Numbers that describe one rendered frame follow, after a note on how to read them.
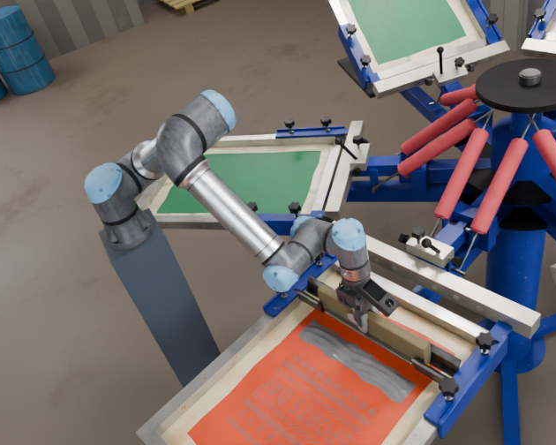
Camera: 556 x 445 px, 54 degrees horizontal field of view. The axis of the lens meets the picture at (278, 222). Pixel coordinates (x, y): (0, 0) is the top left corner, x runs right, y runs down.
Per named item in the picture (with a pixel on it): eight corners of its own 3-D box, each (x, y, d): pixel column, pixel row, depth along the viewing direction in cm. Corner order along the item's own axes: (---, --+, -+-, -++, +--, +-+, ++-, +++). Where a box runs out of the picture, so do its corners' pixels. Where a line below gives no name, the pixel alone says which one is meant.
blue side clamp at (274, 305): (278, 328, 163) (274, 313, 159) (266, 320, 166) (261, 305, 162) (342, 267, 176) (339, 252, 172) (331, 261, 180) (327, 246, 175)
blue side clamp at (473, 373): (442, 440, 128) (441, 424, 123) (424, 427, 131) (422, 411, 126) (507, 353, 141) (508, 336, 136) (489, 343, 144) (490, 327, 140)
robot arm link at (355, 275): (375, 256, 133) (354, 276, 130) (377, 269, 136) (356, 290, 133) (351, 245, 138) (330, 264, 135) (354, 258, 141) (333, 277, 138)
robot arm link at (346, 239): (338, 212, 132) (370, 220, 127) (345, 245, 139) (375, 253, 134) (321, 232, 128) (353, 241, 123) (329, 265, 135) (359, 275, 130)
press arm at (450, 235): (433, 276, 159) (432, 264, 156) (416, 267, 163) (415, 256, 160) (465, 241, 167) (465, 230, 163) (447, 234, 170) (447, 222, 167)
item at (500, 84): (528, 399, 227) (567, 119, 142) (443, 351, 253) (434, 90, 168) (571, 335, 245) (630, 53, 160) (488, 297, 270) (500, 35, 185)
